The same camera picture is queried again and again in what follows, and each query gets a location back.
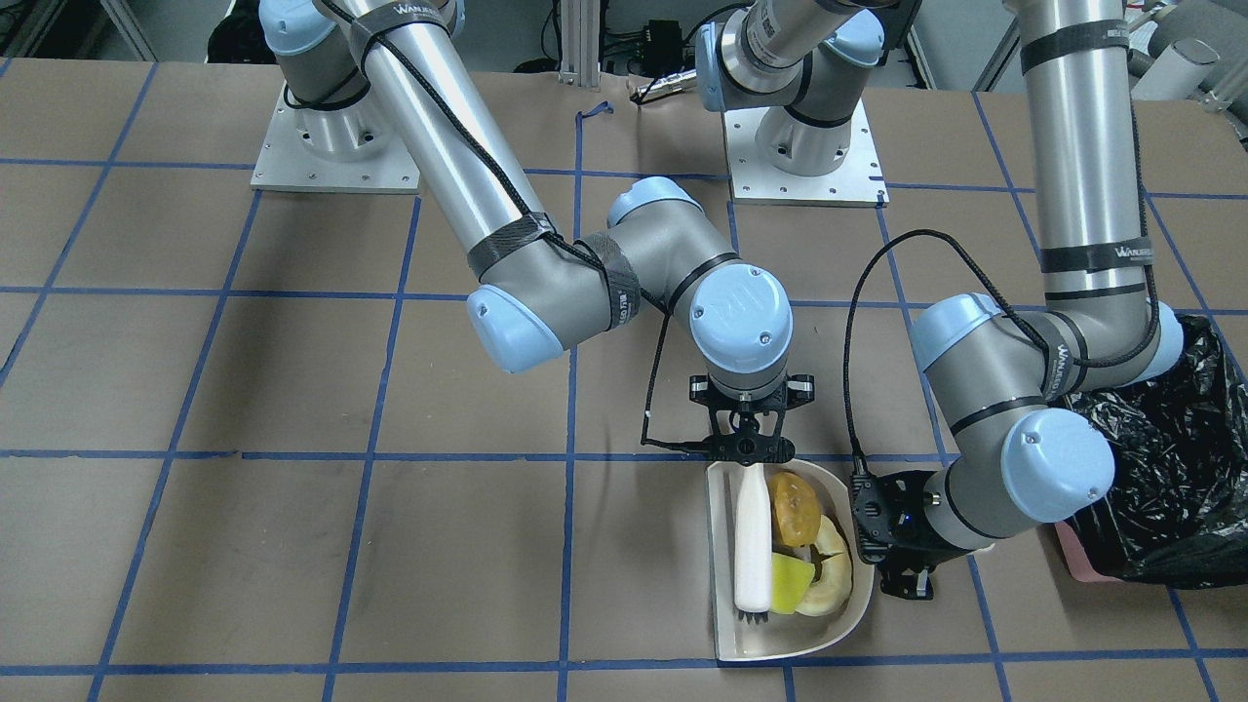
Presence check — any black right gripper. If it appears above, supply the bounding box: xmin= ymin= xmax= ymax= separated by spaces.
xmin=689 ymin=373 xmax=815 ymax=465

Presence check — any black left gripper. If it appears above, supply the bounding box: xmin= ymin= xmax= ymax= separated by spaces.
xmin=851 ymin=470 xmax=953 ymax=601

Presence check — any brown potato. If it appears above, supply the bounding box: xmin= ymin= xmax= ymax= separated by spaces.
xmin=768 ymin=471 xmax=822 ymax=548

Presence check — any pale curved peel slice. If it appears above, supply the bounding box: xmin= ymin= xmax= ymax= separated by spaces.
xmin=795 ymin=516 xmax=852 ymax=616

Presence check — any yellow sponge wedge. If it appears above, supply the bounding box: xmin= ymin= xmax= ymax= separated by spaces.
xmin=769 ymin=552 xmax=815 ymax=615

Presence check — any white hand brush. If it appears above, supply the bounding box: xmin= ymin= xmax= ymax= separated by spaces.
xmin=733 ymin=465 xmax=773 ymax=625

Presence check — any beige dustpan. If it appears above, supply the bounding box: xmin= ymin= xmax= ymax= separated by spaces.
xmin=705 ymin=456 xmax=995 ymax=665

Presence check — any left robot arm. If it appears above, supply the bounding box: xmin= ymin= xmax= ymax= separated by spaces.
xmin=852 ymin=1 xmax=1183 ymax=600

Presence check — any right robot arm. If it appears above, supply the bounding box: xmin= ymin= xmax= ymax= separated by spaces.
xmin=258 ymin=1 xmax=814 ymax=465

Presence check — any pink bin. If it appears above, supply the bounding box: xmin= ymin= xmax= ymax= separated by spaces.
xmin=1052 ymin=523 xmax=1122 ymax=583

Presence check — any black trash bag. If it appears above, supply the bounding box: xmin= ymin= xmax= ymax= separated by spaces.
xmin=1060 ymin=315 xmax=1247 ymax=588

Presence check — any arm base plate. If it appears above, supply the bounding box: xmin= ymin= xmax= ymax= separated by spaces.
xmin=723 ymin=101 xmax=890 ymax=209
xmin=251 ymin=86 xmax=419 ymax=194

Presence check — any aluminium frame post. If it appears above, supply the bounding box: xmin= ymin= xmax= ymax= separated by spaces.
xmin=558 ymin=0 xmax=604 ymax=92

